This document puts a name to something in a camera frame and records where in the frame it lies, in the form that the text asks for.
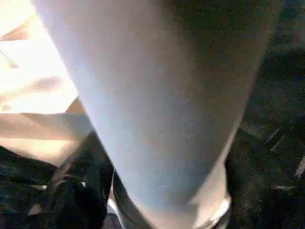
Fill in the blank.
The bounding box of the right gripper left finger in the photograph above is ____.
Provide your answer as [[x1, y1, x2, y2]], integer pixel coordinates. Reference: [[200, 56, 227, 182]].
[[23, 132, 115, 229]]

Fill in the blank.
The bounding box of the white plastic table leg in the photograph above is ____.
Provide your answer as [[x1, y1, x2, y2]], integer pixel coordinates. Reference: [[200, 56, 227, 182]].
[[33, 0, 282, 229]]

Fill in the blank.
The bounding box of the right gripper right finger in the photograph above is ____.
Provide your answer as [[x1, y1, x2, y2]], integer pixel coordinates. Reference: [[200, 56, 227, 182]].
[[224, 135, 305, 229]]

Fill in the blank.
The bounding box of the black plastic mat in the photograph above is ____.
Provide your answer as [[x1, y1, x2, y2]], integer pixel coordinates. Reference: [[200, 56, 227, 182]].
[[0, 0, 305, 229]]

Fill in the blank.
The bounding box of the white plastic table top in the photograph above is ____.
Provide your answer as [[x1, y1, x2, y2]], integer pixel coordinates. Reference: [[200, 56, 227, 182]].
[[0, 0, 96, 167]]

